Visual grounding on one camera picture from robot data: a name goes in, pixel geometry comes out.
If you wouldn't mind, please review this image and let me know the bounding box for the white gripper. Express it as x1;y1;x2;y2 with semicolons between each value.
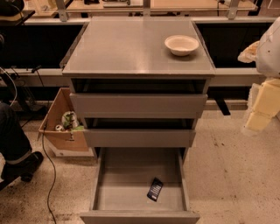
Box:
237;41;280;137

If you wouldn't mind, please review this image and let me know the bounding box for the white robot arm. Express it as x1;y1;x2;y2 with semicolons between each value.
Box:
238;17;280;136

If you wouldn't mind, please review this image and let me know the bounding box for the grey drawer cabinet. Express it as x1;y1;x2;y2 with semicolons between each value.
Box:
61;16;216;152

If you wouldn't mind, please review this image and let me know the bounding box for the grey bottom drawer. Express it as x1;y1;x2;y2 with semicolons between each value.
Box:
80;148;200;224

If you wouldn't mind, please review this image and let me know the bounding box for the grey drawer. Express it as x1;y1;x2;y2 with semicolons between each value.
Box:
80;148;200;224
69;84;208;119
84;118;195;148

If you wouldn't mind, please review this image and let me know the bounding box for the grey top drawer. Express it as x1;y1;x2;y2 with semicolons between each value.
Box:
69;84;208;119

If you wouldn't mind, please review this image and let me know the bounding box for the grey middle drawer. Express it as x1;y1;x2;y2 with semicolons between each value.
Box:
84;118;195;148

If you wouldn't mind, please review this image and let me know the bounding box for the white paper bowl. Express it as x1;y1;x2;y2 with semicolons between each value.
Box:
164;35;200;56

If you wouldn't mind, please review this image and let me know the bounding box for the green white crumpled bag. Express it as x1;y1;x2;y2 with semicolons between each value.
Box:
61;111;84;131

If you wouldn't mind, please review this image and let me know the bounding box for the cardboard box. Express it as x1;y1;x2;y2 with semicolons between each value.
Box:
38;87;88;155

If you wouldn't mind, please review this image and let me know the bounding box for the small tape roll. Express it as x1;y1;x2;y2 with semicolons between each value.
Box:
55;124;64;131

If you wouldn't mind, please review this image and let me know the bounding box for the black shoe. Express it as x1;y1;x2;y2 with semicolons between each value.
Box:
1;151;44;182

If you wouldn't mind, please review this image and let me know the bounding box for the person's dark trouser leg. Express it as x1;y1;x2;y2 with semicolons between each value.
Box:
0;102;32;165

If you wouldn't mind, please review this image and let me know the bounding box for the black floor cable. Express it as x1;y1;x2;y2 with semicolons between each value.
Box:
31;65;58;224

